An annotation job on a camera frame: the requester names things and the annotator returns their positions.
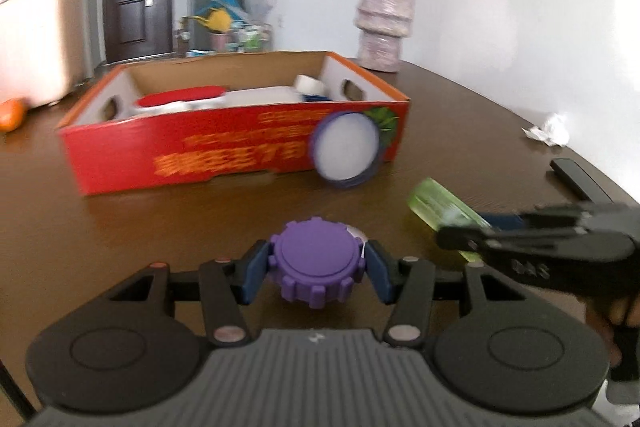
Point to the pink ribbed suitcase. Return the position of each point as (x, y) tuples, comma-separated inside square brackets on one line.
[(42, 50)]

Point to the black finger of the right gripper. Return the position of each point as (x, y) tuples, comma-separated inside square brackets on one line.
[(558, 216), (571, 259)]

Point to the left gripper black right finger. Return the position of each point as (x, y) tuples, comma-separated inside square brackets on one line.
[(488, 340)]

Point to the green transparent bottle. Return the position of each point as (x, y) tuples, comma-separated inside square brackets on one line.
[(438, 207)]

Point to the pink textured vase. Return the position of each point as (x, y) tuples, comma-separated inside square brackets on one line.
[(383, 25)]

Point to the orange fruit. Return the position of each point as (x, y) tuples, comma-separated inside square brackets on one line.
[(12, 114)]

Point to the wire storage cart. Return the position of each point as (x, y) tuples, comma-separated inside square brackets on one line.
[(252, 38)]

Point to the white tape roll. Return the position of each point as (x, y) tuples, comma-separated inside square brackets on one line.
[(309, 86)]

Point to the purple gear shaped lid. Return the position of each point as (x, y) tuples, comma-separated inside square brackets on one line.
[(316, 261)]

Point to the red white lint brush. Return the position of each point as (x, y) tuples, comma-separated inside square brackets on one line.
[(212, 97)]

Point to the person's right hand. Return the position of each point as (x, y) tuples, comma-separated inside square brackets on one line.
[(603, 317)]

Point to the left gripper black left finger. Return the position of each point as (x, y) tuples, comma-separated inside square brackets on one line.
[(144, 339)]

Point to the red orange cardboard box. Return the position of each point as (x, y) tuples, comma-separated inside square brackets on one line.
[(112, 150)]

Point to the black flat device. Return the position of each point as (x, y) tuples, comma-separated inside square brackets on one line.
[(579, 181)]

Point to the crumpled white tissue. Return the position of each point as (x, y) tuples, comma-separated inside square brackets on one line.
[(551, 129)]

